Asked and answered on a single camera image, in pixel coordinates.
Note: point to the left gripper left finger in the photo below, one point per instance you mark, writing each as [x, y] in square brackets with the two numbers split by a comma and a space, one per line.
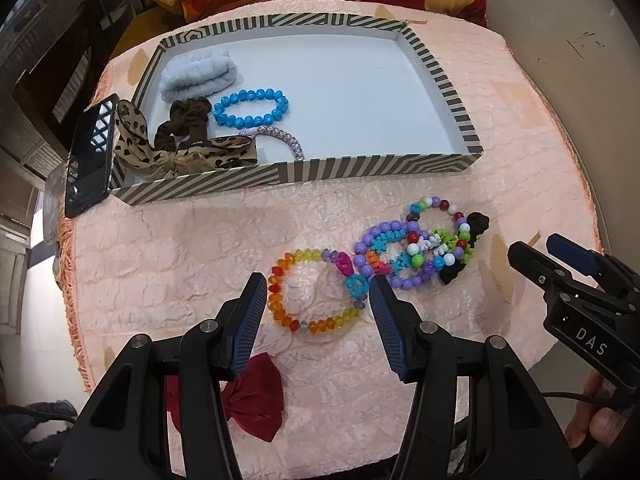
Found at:
[239, 320]

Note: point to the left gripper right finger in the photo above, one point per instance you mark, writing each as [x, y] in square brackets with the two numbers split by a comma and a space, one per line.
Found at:
[397, 322]

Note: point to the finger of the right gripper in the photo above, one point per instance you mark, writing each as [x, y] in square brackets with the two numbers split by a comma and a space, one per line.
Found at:
[540, 270]
[583, 260]

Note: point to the black scrunchie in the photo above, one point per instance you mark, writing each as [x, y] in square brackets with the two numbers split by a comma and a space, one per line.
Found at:
[457, 246]

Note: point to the right hand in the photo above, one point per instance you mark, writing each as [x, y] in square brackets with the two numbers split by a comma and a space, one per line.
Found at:
[603, 424]

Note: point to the red velvet bow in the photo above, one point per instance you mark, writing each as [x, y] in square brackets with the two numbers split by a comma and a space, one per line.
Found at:
[255, 400]

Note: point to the pink textured bed cover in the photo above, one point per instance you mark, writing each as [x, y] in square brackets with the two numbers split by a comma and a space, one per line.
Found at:
[161, 267]

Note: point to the black smartphone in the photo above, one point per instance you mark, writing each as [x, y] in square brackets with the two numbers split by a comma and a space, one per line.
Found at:
[89, 168]

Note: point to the leopard print bow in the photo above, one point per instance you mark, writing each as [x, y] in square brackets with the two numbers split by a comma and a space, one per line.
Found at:
[135, 149]

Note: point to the dark brown scrunchie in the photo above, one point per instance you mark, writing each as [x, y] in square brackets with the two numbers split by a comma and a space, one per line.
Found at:
[186, 126]

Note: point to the striped cardboard tray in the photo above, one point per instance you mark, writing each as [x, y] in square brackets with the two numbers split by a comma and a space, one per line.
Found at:
[366, 98]

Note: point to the light blue fluffy scrunchie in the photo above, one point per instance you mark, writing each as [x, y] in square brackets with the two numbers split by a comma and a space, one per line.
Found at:
[197, 74]

